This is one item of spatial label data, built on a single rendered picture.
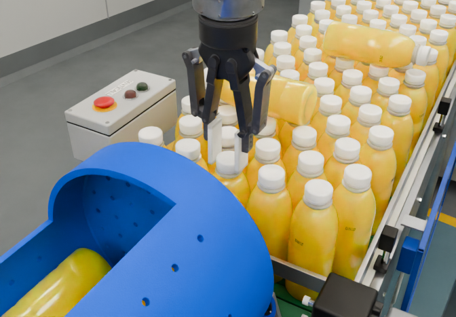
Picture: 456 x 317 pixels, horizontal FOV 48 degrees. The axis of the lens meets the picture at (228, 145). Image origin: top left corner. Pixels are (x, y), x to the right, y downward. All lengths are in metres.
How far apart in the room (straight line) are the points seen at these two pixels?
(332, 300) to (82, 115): 0.51
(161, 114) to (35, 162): 1.89
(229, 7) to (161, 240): 0.28
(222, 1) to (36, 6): 3.28
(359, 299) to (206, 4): 0.42
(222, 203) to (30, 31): 3.39
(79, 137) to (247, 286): 0.50
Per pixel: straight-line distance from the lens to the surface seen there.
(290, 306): 0.83
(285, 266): 0.77
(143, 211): 0.63
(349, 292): 0.72
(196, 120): 0.85
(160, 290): 0.45
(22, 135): 3.09
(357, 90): 0.98
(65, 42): 4.02
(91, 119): 0.89
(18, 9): 3.77
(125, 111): 0.90
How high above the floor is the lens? 1.54
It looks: 34 degrees down
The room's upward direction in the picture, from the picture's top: straight up
